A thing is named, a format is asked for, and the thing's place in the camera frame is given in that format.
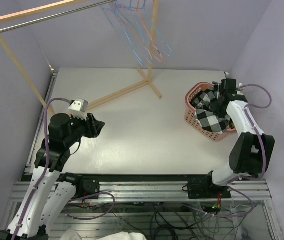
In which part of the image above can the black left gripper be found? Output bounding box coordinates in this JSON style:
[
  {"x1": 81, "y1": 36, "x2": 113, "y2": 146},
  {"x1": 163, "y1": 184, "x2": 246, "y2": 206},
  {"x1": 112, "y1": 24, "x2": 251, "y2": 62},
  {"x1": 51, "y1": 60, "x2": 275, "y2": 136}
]
[{"x1": 64, "y1": 111, "x2": 105, "y2": 147}]

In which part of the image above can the black white checked shirt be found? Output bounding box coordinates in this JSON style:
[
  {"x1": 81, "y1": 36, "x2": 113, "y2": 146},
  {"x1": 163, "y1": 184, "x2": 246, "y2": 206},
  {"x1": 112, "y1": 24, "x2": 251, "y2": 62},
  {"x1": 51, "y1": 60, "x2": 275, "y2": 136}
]
[{"x1": 189, "y1": 87, "x2": 231, "y2": 134}]

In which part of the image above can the blue wire hanger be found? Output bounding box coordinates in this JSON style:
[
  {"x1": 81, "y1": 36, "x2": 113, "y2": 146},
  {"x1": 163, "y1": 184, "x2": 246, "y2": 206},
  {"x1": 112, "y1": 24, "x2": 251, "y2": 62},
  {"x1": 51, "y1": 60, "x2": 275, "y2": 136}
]
[
  {"x1": 100, "y1": 2, "x2": 145, "y2": 67},
  {"x1": 114, "y1": 0, "x2": 155, "y2": 64}
]

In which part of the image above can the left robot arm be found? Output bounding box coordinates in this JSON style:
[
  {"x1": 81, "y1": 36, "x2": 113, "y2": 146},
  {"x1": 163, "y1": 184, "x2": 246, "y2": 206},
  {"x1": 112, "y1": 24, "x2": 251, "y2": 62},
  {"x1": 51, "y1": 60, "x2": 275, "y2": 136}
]
[{"x1": 0, "y1": 113, "x2": 105, "y2": 240}]

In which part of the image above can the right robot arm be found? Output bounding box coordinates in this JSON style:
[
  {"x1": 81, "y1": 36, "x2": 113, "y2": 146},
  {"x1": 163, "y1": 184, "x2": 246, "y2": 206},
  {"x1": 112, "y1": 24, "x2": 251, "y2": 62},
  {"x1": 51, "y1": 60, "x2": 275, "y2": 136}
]
[{"x1": 182, "y1": 78, "x2": 275, "y2": 200}]

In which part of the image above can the pink laundry basket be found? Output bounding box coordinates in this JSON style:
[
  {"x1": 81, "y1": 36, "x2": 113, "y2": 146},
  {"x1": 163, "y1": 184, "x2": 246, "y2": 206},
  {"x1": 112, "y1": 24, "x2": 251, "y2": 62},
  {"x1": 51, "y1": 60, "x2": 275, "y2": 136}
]
[{"x1": 185, "y1": 82, "x2": 236, "y2": 142}]

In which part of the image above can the wooden clothes rack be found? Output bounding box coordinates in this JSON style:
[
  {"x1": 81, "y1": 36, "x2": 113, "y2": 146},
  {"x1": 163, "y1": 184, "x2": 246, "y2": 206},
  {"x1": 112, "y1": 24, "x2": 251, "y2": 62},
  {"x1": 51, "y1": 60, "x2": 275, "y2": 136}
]
[{"x1": 0, "y1": 0, "x2": 162, "y2": 118}]

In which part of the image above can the white cloth under table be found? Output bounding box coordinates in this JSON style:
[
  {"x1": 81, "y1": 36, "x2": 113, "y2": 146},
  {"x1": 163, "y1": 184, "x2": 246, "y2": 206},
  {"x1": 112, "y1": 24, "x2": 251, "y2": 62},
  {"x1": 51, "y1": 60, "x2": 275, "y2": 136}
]
[{"x1": 60, "y1": 229, "x2": 146, "y2": 240}]

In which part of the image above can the metal hanging rod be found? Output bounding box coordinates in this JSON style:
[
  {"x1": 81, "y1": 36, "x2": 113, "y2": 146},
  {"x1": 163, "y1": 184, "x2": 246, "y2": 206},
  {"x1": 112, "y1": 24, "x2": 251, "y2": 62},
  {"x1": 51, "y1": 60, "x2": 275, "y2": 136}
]
[{"x1": 0, "y1": 0, "x2": 116, "y2": 34}]

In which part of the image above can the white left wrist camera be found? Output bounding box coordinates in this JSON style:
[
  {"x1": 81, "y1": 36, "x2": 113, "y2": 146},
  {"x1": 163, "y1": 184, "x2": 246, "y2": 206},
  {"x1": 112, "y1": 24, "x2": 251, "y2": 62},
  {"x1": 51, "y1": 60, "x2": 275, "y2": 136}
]
[{"x1": 68, "y1": 98, "x2": 88, "y2": 120}]

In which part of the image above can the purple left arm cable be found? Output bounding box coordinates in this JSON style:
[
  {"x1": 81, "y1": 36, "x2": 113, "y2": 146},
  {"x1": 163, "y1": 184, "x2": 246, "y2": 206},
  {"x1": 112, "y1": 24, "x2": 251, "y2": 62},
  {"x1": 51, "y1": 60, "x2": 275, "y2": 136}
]
[{"x1": 9, "y1": 97, "x2": 72, "y2": 237}]

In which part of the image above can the purple cable under table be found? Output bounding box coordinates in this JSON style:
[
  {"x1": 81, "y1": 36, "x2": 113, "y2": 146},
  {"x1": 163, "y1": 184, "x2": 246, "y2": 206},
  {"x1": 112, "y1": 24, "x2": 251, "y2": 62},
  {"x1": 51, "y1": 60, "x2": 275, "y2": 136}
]
[{"x1": 64, "y1": 191, "x2": 117, "y2": 221}]

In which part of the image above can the red wire hanger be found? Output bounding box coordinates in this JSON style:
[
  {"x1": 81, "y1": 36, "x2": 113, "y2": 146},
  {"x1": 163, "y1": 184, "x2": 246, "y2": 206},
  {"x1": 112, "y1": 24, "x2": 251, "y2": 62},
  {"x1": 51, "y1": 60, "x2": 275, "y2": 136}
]
[{"x1": 110, "y1": 0, "x2": 172, "y2": 66}]

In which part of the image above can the blue wire hanger on rack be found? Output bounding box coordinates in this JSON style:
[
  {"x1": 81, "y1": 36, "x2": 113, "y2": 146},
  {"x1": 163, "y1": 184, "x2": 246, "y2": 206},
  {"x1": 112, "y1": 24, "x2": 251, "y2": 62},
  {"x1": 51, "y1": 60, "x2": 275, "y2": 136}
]
[{"x1": 114, "y1": 0, "x2": 155, "y2": 64}]

